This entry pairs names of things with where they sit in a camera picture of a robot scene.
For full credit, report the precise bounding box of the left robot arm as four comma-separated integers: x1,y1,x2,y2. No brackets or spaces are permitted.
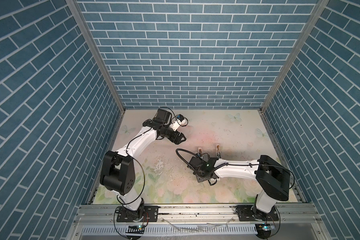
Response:
100,107,188,214

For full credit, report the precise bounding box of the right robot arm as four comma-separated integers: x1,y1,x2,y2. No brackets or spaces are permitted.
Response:
187,155,292,216

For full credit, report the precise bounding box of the right controller board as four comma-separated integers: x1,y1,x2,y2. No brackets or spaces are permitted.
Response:
255,224,272,240

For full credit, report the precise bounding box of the controller board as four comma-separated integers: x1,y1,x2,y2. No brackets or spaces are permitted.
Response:
255,224,272,240
125,225,146,240

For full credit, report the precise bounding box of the left controller board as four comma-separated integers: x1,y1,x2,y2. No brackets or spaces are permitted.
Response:
125,225,146,240

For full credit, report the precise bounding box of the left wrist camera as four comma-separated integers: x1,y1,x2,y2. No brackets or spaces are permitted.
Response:
170,114,188,131

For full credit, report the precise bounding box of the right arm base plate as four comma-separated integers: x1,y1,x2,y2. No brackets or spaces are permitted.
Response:
235,204,280,222

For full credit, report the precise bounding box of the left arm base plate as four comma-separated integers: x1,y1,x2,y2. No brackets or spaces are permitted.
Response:
116,206,159,223

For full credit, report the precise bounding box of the aluminium front rail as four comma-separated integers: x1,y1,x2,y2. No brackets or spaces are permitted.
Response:
67,203,330,240

